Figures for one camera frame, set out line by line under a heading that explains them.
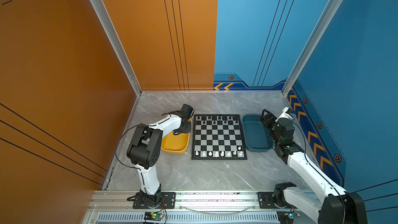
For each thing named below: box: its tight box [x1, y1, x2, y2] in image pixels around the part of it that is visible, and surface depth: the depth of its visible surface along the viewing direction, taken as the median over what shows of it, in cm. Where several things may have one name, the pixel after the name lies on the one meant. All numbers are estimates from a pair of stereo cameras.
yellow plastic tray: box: [160, 118, 192, 155], surface depth 93 cm
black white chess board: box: [191, 114, 248, 160], surface depth 96 cm
